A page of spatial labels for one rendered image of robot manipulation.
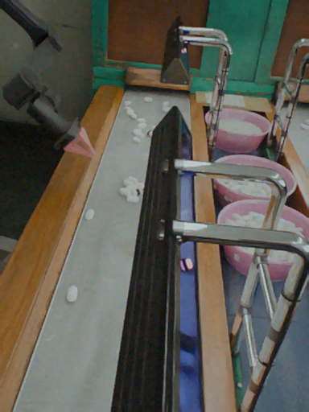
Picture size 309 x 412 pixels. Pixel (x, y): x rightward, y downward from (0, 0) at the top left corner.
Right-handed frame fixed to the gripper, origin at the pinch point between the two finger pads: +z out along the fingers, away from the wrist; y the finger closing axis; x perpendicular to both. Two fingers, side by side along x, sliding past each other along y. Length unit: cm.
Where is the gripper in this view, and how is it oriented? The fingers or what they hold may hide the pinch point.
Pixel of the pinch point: (91, 154)
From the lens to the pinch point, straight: 114.9
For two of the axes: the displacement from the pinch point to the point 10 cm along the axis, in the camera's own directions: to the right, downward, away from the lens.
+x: -7.0, 5.7, 4.3
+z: 7.1, 6.2, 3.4
